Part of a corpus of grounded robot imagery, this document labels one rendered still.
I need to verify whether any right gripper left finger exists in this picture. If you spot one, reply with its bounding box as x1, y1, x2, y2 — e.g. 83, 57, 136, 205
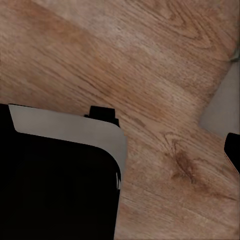
0, 133, 26, 193

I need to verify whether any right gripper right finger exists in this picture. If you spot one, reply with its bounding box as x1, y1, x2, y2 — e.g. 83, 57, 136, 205
224, 133, 240, 173

